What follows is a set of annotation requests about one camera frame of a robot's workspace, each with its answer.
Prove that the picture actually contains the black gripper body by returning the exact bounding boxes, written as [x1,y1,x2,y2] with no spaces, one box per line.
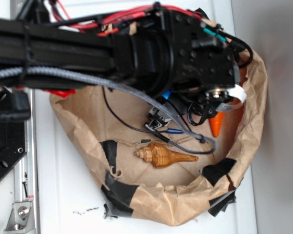
[145,97,186,130]

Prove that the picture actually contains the blue plastic bottle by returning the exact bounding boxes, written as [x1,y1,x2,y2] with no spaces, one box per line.
[162,90,171,100]

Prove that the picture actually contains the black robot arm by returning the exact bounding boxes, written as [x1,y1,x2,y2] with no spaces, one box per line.
[0,3,240,111]

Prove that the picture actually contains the brown conch seashell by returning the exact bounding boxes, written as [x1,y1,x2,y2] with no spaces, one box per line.
[135,142,199,169]

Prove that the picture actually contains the brown paper bag bin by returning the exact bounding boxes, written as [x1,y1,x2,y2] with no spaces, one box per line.
[50,54,268,226]

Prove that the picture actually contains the orange toy carrot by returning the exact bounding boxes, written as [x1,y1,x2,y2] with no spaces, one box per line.
[209,112,224,137]

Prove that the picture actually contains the thin black cable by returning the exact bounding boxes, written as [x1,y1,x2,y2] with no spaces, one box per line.
[102,86,201,143]

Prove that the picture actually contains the red wire bundle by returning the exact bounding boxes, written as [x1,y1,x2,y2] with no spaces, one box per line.
[42,0,203,37]

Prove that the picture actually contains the aluminium extrusion rail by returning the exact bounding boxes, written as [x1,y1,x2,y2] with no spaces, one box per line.
[14,88,41,234]

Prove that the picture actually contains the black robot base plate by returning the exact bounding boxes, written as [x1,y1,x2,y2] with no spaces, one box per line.
[0,88,31,182]

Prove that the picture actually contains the grey braided cable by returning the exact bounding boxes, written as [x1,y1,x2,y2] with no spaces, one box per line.
[0,66,219,155]

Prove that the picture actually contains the metal corner bracket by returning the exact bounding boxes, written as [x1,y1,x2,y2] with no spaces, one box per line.
[4,201,35,234]

